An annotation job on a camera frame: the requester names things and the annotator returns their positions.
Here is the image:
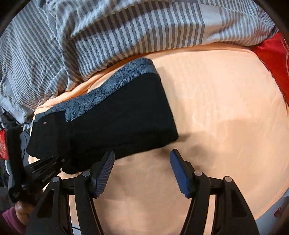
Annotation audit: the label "black pants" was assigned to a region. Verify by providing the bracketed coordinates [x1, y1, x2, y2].
[27, 58, 178, 174]

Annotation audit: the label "dark grey clothing pile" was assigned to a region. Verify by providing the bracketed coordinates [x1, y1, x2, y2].
[0, 108, 34, 188]

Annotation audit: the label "person's left hand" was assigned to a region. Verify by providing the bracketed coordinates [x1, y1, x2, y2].
[15, 201, 34, 226]

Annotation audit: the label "light blue bed sheet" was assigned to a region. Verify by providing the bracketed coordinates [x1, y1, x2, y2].
[256, 189, 288, 234]

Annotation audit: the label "peach bed blanket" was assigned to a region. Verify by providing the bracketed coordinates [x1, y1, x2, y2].
[28, 42, 289, 235]

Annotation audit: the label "grey striped duvet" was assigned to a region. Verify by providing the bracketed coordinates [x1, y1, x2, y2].
[1, 1, 277, 123]

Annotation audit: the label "red embroidered cushion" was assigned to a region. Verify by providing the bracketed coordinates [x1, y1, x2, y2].
[250, 32, 289, 104]

